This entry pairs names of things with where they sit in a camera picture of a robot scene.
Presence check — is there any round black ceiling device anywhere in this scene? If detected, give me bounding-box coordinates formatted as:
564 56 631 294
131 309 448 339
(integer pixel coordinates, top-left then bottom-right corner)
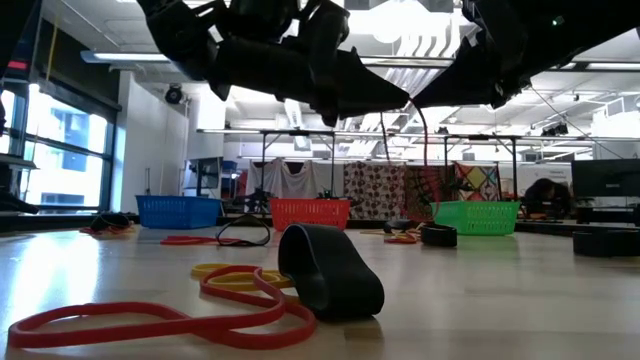
163 83 184 106

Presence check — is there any dark orange patterned cloth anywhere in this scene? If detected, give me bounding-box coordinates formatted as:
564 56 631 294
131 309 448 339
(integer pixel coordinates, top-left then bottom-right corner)
404 164 457 221

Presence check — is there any black background monitor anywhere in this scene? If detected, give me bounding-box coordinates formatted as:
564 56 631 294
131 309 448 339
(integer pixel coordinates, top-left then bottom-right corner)
571 158 640 199

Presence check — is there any black clip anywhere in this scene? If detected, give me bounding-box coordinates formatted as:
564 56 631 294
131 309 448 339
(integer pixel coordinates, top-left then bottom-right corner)
277 223 386 321

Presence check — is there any red plastic basket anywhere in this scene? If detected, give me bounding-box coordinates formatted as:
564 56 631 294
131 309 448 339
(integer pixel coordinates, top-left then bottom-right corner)
269 197 352 232

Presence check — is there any yellow rubber band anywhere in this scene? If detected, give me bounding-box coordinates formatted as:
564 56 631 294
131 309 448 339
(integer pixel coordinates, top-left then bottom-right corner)
190 262 301 304

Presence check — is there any fluorescent ceiling light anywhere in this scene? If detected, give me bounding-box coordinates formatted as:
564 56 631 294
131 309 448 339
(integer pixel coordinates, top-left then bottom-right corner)
79 49 174 65

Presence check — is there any black metal frame stand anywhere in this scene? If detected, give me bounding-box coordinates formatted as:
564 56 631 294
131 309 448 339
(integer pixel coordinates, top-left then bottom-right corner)
259 128 337 199
442 133 519 201

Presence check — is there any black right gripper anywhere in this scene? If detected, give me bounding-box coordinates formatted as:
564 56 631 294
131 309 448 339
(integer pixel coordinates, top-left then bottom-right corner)
411 0 539 110

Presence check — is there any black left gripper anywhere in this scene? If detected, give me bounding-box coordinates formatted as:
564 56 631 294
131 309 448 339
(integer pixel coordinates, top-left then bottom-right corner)
209 2 411 127

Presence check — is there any black aluminium table frame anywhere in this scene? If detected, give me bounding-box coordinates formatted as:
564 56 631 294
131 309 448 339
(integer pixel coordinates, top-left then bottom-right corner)
0 212 640 236

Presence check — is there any blue plastic basket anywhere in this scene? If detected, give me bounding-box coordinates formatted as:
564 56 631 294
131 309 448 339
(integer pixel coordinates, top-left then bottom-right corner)
135 194 223 230

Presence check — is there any dark screen on stand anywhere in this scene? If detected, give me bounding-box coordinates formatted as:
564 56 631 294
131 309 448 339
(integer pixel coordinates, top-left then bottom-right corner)
182 156 225 199

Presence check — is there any green plastic basket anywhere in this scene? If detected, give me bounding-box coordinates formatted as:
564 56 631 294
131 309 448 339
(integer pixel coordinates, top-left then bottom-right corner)
430 200 521 236

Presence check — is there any white hanging cloth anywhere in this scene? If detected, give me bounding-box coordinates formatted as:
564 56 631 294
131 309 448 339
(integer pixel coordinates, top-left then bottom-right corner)
245 158 326 200

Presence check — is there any red white patterned cloth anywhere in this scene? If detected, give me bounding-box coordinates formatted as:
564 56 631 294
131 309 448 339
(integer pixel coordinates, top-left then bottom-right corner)
343 162 407 221

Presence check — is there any large window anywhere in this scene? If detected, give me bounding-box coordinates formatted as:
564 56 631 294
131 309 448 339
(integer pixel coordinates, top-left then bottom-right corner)
0 82 121 214

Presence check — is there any person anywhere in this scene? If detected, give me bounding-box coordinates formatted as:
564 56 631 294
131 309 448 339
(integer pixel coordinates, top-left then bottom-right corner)
522 177 574 219

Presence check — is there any colourful diamond patterned cloth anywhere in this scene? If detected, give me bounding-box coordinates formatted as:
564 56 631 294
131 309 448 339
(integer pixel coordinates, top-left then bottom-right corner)
452 162 502 203

